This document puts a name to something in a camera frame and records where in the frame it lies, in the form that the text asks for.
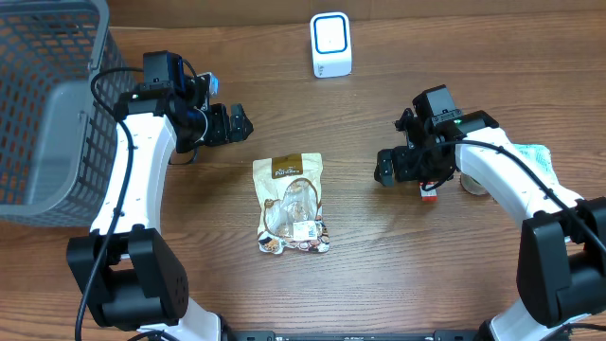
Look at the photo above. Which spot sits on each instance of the white brown snack packet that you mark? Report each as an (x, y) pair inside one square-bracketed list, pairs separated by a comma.
[(289, 193)]

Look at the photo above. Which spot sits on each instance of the red snack bar wrapper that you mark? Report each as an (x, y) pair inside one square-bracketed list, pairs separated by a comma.
[(427, 193)]

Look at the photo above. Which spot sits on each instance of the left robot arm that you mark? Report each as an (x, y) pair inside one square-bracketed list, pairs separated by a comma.
[(128, 276)]

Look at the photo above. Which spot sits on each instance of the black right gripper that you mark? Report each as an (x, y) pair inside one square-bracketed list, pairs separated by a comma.
[(403, 164)]

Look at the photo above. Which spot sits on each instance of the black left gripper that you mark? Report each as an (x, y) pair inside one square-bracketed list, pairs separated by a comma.
[(219, 125)]

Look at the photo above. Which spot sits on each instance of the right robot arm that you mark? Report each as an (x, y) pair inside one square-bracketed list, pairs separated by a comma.
[(561, 264)]

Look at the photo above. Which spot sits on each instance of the green lid seasoning jar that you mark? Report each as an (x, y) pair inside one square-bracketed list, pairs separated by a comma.
[(472, 186)]

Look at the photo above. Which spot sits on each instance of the grey plastic mesh basket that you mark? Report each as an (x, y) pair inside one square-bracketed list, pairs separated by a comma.
[(58, 144)]

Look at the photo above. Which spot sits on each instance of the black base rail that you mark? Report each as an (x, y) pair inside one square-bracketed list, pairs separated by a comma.
[(438, 335)]

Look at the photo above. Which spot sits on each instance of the white barcode scanner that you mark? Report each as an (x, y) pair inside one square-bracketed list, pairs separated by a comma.
[(331, 45)]

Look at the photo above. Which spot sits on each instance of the teal tissue packet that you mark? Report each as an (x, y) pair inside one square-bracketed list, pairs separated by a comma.
[(539, 155)]

